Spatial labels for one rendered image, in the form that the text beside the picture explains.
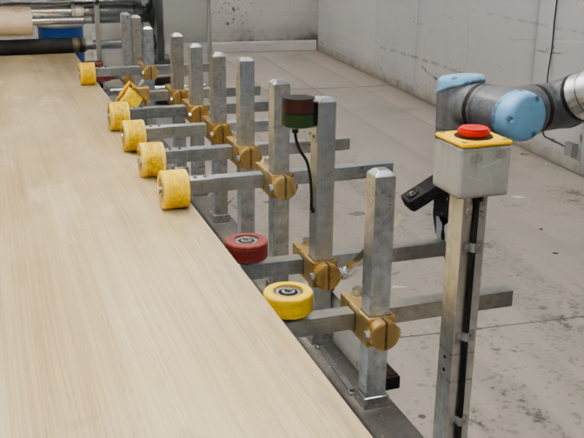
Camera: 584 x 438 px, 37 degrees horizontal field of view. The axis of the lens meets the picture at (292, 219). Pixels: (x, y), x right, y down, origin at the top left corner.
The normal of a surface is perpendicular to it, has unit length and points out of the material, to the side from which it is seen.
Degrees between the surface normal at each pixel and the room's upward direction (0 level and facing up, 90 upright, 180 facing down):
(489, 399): 0
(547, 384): 0
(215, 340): 0
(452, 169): 90
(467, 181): 90
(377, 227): 90
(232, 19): 90
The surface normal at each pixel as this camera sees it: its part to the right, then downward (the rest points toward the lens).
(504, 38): -0.97, 0.07
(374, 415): 0.01, -0.95
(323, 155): 0.33, 0.31
